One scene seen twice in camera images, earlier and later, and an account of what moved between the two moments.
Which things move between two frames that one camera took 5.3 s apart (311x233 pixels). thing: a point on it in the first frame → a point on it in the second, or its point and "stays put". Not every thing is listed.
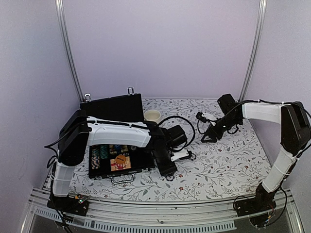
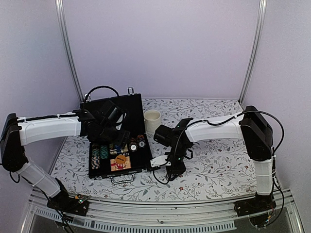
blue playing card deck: (117, 149) stays put
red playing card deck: (115, 166) stays put
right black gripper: (214, 132) → (178, 170)
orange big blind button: (120, 159) stays put
